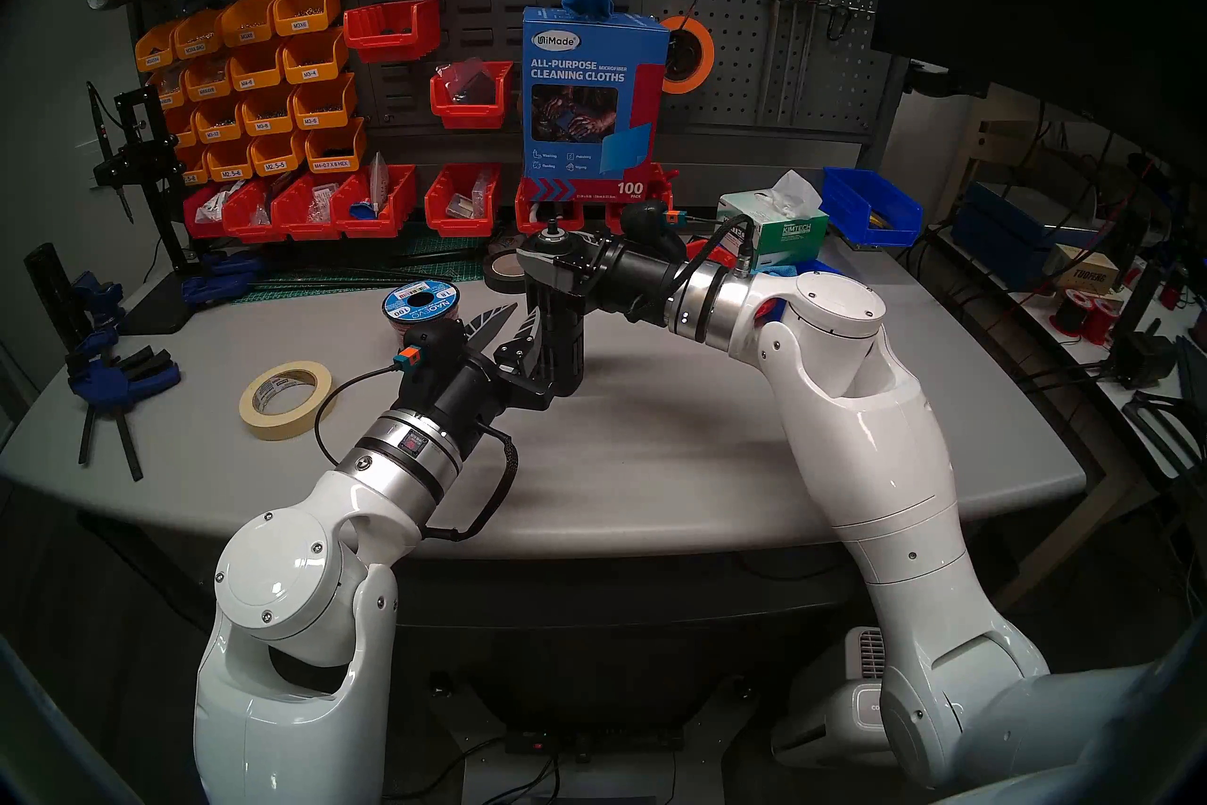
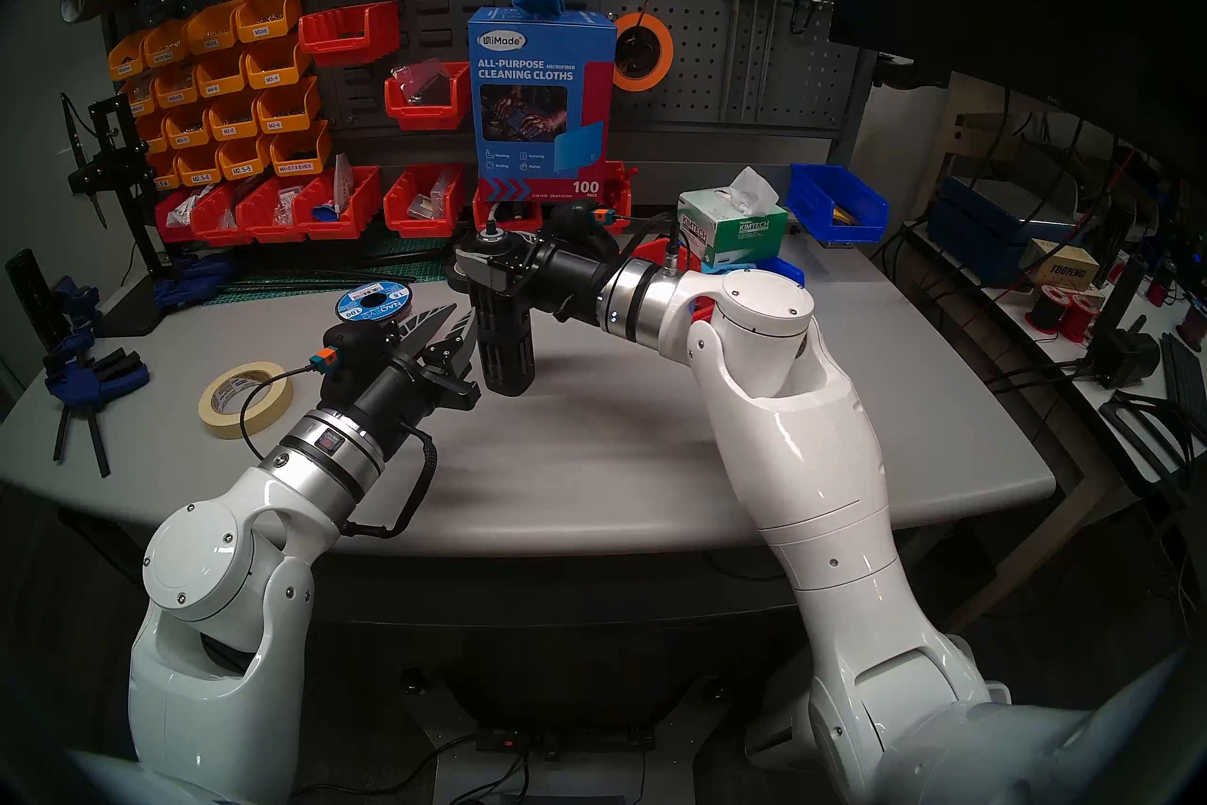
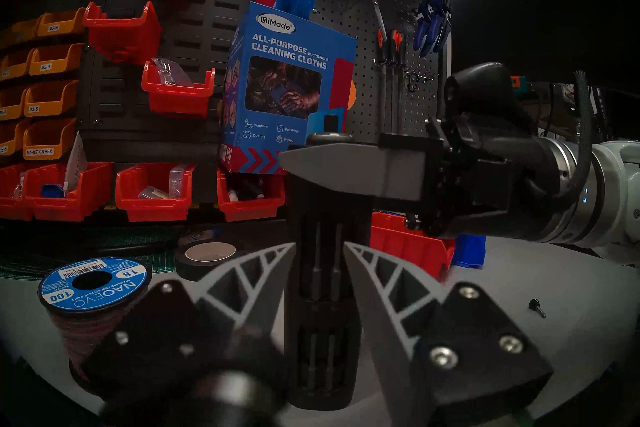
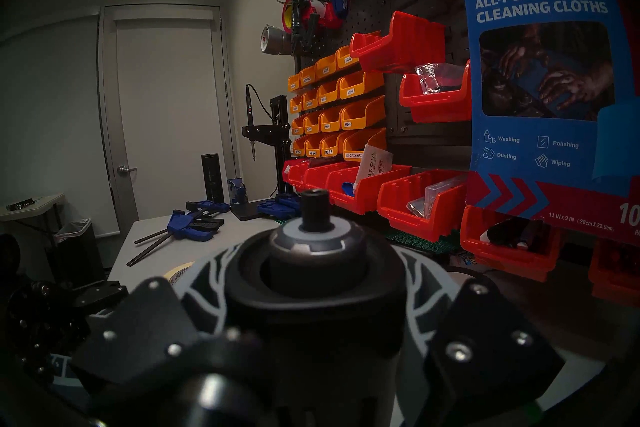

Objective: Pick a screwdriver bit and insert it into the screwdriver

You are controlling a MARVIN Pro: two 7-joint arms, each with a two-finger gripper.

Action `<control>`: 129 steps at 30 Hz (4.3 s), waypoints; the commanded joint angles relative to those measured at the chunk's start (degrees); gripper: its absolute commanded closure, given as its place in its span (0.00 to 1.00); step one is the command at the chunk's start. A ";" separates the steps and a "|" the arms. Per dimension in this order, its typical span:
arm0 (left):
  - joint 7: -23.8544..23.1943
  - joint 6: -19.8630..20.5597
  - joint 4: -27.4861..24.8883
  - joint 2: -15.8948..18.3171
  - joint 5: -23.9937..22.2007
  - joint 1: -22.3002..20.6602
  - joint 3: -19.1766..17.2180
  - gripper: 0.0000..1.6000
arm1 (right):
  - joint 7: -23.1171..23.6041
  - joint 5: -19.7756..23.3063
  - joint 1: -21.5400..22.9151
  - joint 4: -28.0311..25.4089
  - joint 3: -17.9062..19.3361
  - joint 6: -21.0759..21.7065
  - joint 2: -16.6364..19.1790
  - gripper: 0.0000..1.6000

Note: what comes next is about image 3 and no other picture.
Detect black tape roll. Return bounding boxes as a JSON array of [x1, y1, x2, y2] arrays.
[[174, 241, 238, 281]]

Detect orange black handle screwdriver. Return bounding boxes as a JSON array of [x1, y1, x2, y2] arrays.
[[391, 29, 407, 134], [376, 28, 390, 136]]

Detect yellow parts bin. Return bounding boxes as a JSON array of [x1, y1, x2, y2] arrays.
[[0, 86, 30, 121], [0, 49, 36, 81], [0, 122, 28, 156], [29, 43, 85, 76], [0, 17, 43, 49], [24, 79, 80, 117], [36, 7, 87, 37], [22, 118, 77, 160]]

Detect blue cleaning cloths box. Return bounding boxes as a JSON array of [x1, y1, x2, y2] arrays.
[[219, 1, 359, 176]]

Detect green cutting mat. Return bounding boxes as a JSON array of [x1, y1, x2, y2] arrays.
[[0, 226, 181, 281]]

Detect clear plastic bag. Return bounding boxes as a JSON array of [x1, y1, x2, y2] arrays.
[[167, 166, 190, 199], [152, 57, 193, 87]]

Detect white paper packet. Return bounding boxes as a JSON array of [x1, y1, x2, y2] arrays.
[[64, 131, 88, 196]]

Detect blue handle pliers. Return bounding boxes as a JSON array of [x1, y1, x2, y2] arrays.
[[412, 0, 453, 57]]

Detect black monitor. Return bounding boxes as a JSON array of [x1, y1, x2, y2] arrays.
[[445, 0, 640, 96]]

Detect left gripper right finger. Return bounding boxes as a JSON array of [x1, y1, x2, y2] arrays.
[[344, 242, 555, 426]]

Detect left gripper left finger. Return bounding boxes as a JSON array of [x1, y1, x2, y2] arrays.
[[82, 243, 297, 391]]

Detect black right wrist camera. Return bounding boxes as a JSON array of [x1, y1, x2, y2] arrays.
[[443, 62, 540, 136]]

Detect dark grey pegboard wall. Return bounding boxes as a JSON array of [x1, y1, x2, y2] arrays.
[[0, 0, 446, 166]]

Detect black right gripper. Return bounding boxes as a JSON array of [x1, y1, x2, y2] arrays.
[[279, 113, 563, 239]]

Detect small blue parts bin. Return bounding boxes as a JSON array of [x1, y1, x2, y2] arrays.
[[452, 233, 487, 269]]

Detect wire spool blue label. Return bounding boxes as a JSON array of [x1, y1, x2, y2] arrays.
[[37, 257, 153, 381]]

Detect black screwdriver bit case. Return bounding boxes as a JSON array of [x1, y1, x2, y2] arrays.
[[282, 132, 377, 411]]

